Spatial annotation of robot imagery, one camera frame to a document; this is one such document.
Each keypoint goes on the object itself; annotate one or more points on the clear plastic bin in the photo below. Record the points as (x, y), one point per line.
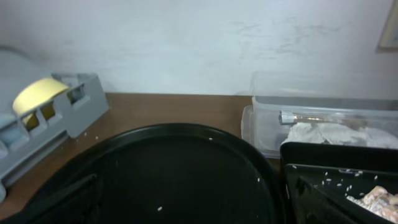
(342, 95)

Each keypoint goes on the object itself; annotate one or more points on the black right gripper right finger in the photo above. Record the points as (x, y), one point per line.
(312, 205)

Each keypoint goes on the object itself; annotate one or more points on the light blue plastic cup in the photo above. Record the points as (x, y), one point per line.
(11, 133)

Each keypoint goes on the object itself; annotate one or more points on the framed wall picture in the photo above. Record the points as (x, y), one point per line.
(388, 38)

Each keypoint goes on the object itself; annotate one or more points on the yellow plastic bowl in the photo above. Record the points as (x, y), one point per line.
(36, 94)

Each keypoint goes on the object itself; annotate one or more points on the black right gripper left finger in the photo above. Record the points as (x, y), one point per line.
(75, 203)

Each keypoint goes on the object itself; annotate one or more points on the black rectangular tray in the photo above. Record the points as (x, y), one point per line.
(310, 160)

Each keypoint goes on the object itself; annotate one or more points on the white round plate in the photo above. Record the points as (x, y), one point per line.
(18, 70)

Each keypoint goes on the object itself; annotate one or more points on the grey dishwasher rack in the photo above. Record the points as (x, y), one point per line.
(76, 109)

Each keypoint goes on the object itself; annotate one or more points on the food scraps pile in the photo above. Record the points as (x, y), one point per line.
(375, 192)

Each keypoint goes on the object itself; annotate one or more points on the round black tray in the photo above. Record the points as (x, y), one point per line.
(172, 173)

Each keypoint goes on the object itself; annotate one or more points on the white napkin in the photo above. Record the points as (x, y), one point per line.
(338, 134)

